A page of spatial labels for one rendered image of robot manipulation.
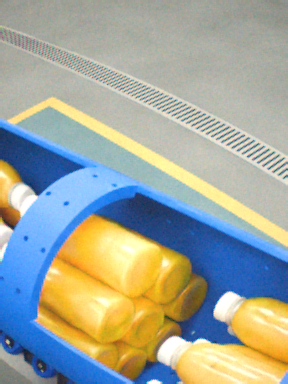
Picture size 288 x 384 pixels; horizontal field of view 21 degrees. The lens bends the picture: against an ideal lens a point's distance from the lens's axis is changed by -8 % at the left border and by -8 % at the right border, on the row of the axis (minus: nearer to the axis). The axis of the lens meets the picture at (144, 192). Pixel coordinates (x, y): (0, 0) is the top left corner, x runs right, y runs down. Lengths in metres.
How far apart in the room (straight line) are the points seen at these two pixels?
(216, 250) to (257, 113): 2.47
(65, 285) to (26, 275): 0.06
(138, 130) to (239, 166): 0.50
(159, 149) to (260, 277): 2.26
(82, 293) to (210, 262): 0.21
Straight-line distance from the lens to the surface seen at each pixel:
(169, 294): 1.00
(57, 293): 0.95
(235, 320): 0.92
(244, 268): 1.02
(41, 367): 1.09
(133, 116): 3.47
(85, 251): 0.94
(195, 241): 1.06
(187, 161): 3.16
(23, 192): 1.15
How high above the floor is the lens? 1.78
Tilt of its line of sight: 36 degrees down
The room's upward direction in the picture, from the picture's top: 5 degrees counter-clockwise
